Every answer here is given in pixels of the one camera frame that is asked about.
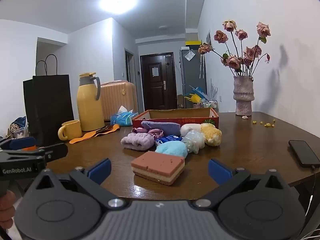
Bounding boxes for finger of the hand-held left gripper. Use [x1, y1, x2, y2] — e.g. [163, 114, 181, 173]
[0, 137, 36, 151]
[37, 143, 68, 162]

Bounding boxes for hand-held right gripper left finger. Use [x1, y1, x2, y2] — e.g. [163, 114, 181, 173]
[32, 158, 127, 209]

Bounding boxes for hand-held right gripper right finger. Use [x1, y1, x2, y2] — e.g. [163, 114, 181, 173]
[192, 158, 285, 209]

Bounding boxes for yellow and white plush dog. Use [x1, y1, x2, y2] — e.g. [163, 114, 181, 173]
[180, 123, 222, 147]

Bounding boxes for purple cloth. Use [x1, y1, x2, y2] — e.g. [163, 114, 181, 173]
[141, 121, 185, 137]

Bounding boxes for pink scrunchie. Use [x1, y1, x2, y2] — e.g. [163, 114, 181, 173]
[132, 127, 165, 140]

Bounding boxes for orange cardboard box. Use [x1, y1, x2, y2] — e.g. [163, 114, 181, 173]
[132, 108, 219, 130]

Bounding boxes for person's left hand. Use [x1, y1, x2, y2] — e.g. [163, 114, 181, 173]
[0, 190, 16, 229]

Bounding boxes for blue cloth bag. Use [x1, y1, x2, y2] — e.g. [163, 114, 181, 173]
[11, 116, 28, 130]

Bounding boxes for yellow mug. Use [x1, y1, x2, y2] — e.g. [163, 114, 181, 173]
[58, 120, 82, 141]

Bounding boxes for orange headband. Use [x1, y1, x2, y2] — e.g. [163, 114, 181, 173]
[69, 124, 120, 144]

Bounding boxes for clear plastic bagged item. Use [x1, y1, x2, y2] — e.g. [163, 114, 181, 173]
[181, 130, 205, 154]

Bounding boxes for black paper bag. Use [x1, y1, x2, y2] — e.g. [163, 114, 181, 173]
[23, 54, 75, 147]

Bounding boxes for lilac fuzzy towel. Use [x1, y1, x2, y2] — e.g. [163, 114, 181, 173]
[121, 133, 156, 151]

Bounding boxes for light blue plush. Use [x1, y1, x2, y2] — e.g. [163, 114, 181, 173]
[155, 141, 188, 158]

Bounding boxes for yellow thermos jug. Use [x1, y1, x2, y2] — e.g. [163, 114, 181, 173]
[77, 72, 105, 132]

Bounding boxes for blue packet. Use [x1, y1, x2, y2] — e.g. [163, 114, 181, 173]
[155, 135, 184, 146]

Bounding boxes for blue tissue pack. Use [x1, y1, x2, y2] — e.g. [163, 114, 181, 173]
[110, 106, 139, 126]

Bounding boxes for pink layered sponge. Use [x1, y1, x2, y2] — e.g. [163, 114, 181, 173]
[130, 151, 185, 186]

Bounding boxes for rack with bottles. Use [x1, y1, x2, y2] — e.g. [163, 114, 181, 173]
[200, 99, 219, 113]

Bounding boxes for scattered yellow crumbs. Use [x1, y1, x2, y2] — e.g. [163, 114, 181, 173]
[252, 119, 277, 128]

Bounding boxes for peach suitcase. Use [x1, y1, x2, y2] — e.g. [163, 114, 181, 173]
[100, 80, 139, 121]

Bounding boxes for yellow watering can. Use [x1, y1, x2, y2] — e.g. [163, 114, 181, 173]
[184, 94, 202, 104]

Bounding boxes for pink textured vase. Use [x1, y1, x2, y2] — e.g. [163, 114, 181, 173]
[233, 76, 255, 116]

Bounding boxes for blue plastic item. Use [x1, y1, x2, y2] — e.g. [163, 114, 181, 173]
[190, 86, 208, 98]

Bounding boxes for black smartphone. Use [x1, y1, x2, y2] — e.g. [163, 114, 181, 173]
[288, 140, 320, 168]

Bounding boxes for dark brown entrance door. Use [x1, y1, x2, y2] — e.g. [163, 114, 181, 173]
[140, 52, 177, 110]

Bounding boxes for grey refrigerator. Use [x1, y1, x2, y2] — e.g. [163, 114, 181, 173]
[179, 49, 207, 109]

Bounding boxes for bunch of dried pink roses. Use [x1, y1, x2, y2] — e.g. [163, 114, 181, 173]
[198, 19, 271, 77]

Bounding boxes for ceiling light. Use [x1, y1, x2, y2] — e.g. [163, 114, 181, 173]
[99, 0, 138, 13]

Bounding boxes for white charging cable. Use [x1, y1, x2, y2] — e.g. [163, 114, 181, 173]
[301, 165, 320, 240]

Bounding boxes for interior door frame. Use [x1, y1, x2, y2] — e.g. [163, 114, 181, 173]
[124, 49, 135, 83]

